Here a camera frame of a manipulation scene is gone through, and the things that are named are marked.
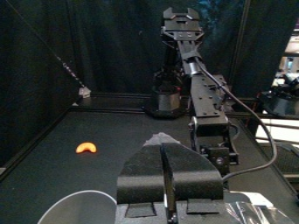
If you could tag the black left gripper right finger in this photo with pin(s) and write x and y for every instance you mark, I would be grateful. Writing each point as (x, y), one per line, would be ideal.
(196, 178)

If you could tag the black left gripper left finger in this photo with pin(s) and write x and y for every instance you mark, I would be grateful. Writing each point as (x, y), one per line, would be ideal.
(140, 175)

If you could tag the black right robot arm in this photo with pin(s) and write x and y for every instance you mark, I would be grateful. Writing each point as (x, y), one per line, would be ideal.
(205, 99)

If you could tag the pink plate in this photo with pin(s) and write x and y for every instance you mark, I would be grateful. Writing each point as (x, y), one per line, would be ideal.
(252, 210)

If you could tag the small orange toy food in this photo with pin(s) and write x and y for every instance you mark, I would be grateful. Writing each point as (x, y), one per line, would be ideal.
(85, 148)

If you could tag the grey cup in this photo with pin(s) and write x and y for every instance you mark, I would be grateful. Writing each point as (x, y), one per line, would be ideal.
(77, 208)

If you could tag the black background equipment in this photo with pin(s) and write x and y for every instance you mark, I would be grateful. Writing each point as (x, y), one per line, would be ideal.
(280, 100)

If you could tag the black cloth curtain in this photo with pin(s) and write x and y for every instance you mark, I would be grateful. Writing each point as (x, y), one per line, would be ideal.
(116, 43)

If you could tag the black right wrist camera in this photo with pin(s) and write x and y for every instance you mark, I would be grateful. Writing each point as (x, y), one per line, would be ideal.
(219, 159)

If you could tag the black frame pole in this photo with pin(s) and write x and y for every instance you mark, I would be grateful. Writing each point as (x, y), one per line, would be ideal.
(239, 49)

